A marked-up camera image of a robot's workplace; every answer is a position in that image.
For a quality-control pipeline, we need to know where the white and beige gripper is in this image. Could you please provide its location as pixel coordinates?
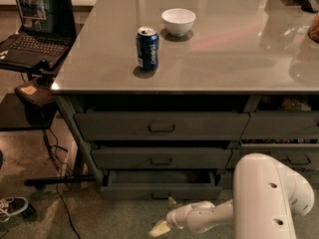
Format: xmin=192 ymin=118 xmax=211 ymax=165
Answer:
xmin=149 ymin=196 xmax=214 ymax=238

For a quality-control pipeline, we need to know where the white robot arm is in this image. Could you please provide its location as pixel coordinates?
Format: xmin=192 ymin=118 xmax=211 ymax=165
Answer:
xmin=149 ymin=153 xmax=315 ymax=239

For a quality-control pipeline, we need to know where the middle left grey drawer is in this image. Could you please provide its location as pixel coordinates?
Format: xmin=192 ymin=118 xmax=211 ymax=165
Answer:
xmin=92 ymin=147 xmax=231 ymax=169

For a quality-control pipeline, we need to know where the top left grey drawer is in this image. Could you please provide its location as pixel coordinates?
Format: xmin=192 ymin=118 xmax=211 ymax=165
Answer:
xmin=74 ymin=112 xmax=249 ymax=140

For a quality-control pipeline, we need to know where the middle right grey drawer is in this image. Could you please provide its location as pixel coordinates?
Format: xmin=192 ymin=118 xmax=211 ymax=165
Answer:
xmin=233 ymin=142 xmax=319 ymax=169

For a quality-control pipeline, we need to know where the top right grey drawer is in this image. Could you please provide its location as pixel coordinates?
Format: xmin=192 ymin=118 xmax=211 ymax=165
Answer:
xmin=242 ymin=111 xmax=319 ymax=139

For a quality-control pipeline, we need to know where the grey sneaker on floor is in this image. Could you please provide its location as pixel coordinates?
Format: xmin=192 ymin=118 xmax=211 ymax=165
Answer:
xmin=0 ymin=197 xmax=36 ymax=223

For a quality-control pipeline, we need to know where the black laptop stand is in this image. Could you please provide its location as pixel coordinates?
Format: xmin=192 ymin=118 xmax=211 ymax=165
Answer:
xmin=0 ymin=72 xmax=97 ymax=188

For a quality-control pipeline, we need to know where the blue Pepsi soda can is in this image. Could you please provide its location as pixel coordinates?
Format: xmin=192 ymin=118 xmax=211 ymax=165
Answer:
xmin=136 ymin=26 xmax=159 ymax=71

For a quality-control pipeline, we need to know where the white ceramic bowl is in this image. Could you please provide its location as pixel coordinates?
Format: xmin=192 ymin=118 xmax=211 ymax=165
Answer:
xmin=161 ymin=8 xmax=196 ymax=36

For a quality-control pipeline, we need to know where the black open laptop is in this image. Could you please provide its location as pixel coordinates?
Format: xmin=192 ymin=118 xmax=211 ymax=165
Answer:
xmin=0 ymin=0 xmax=77 ymax=72

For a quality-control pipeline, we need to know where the brown object at right edge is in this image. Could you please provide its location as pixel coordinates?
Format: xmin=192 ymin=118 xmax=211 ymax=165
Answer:
xmin=308 ymin=14 xmax=319 ymax=43

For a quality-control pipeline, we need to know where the black power cable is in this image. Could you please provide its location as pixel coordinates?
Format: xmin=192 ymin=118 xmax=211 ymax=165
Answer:
xmin=42 ymin=128 xmax=82 ymax=239

